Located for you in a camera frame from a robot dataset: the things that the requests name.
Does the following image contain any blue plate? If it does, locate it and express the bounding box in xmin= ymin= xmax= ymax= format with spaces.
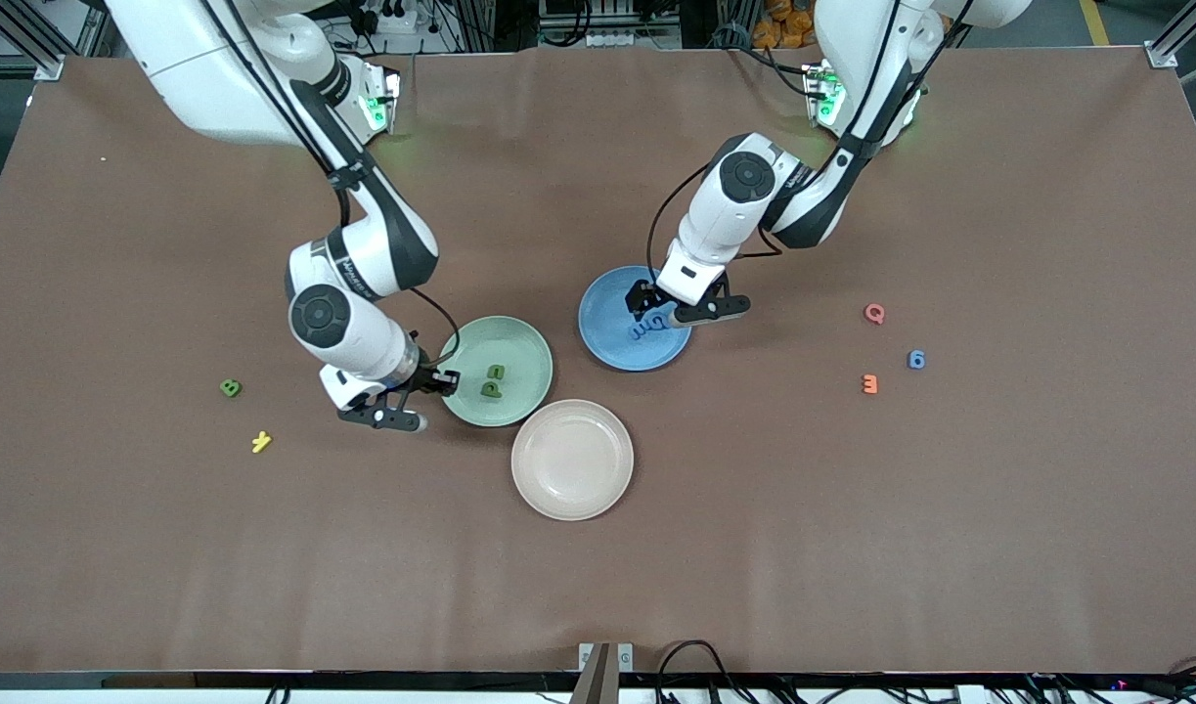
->
xmin=578 ymin=265 xmax=694 ymax=373

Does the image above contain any green plate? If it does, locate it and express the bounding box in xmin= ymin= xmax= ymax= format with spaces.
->
xmin=439 ymin=315 xmax=554 ymax=428

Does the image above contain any beige plate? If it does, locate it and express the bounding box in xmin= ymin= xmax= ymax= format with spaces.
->
xmin=510 ymin=399 xmax=635 ymax=522

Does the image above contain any matte table cover sheet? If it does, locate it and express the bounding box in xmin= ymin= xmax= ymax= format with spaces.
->
xmin=0 ymin=44 xmax=1196 ymax=676

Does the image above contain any bag of orange fruit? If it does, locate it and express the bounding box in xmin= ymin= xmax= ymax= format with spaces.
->
xmin=754 ymin=0 xmax=821 ymax=48

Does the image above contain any white power strip with plugs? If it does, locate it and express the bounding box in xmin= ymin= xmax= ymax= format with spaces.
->
xmin=358 ymin=0 xmax=418 ymax=35

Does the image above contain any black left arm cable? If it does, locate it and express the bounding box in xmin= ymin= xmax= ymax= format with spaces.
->
xmin=645 ymin=0 xmax=980 ymax=283

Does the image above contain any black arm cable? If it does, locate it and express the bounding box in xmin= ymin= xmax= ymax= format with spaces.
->
xmin=645 ymin=0 xmax=980 ymax=283
xmin=199 ymin=0 xmax=462 ymax=371

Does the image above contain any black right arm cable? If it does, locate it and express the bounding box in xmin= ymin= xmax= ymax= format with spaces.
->
xmin=199 ymin=0 xmax=462 ymax=371

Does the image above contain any black table edge rail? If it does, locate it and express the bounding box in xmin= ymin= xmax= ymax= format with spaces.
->
xmin=0 ymin=671 xmax=1196 ymax=691

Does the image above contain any metal bracket with post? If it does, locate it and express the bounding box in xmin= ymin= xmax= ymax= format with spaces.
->
xmin=570 ymin=642 xmax=635 ymax=704

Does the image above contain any black looped cable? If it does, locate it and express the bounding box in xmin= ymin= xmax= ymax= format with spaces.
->
xmin=656 ymin=640 xmax=755 ymax=704

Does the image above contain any aluminium frame post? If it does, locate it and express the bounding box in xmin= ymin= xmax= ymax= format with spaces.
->
xmin=0 ymin=0 xmax=66 ymax=81
xmin=1148 ymin=0 xmax=1196 ymax=69

